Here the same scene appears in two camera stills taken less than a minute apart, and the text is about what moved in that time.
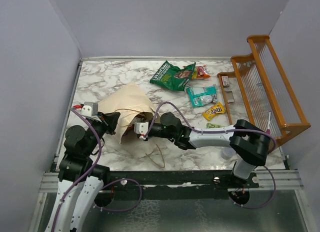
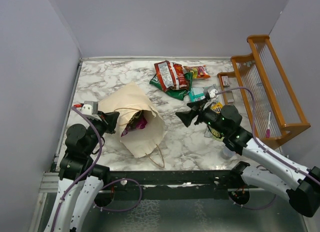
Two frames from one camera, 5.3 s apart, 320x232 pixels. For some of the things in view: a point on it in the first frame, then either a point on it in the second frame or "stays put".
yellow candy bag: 212,111 stays put
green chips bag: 169,75 to 179,94
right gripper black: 148,134 to 187,116
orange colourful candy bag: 199,73 stays put
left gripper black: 109,120 stays put
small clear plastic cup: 227,152 stays put
